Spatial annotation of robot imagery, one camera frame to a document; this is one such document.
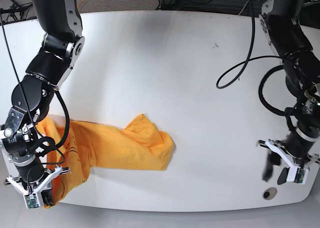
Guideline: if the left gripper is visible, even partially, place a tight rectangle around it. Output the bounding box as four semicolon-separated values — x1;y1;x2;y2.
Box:
256;126;320;185

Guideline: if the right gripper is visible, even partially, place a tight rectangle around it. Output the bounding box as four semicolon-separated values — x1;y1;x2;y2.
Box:
4;159;70;205

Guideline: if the yellow Smile T-shirt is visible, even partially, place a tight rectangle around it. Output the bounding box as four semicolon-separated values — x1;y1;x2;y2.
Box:
46;114;174;204

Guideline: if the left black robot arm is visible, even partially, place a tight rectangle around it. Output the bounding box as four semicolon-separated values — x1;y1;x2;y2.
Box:
258;0;320;185

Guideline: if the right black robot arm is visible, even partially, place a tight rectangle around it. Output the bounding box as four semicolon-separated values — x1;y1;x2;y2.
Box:
0;0;85;209

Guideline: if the right table grommet hole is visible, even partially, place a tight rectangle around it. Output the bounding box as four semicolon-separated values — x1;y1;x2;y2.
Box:
262;187;278;200

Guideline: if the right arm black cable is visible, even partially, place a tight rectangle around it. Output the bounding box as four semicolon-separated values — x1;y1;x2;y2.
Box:
0;11;71;166

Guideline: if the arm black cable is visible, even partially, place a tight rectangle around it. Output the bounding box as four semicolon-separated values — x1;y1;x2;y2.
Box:
0;11;71;166
216;0;286;90

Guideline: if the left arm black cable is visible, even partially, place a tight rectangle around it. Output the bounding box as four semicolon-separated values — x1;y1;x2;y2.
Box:
216;0;286;90

